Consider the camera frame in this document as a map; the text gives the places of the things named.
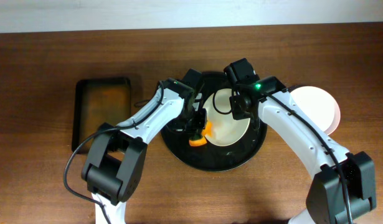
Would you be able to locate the white plate top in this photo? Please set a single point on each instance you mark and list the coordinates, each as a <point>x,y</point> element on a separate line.
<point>225,130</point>

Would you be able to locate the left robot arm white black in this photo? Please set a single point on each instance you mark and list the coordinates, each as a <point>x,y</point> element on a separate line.
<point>115,160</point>

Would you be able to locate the round black tray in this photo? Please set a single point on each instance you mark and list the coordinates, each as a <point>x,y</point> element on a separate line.
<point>210,157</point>

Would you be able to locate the black rectangular tray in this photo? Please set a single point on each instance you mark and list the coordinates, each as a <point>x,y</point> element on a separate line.
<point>98,101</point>

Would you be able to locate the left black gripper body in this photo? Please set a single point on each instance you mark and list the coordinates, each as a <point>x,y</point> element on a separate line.
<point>197,123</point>

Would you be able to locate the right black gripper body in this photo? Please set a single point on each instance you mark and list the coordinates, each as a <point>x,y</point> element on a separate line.
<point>238,106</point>

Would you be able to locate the white plate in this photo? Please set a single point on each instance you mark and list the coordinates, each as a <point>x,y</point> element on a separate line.
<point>225,130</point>
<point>319,106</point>

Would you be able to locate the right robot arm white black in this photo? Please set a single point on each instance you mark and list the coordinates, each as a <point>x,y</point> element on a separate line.
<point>343,184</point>

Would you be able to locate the orange sponge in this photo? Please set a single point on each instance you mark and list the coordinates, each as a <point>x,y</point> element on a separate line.
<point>199,139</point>

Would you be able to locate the white plate bottom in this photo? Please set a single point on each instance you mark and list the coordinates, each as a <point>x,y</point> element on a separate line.
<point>319,106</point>

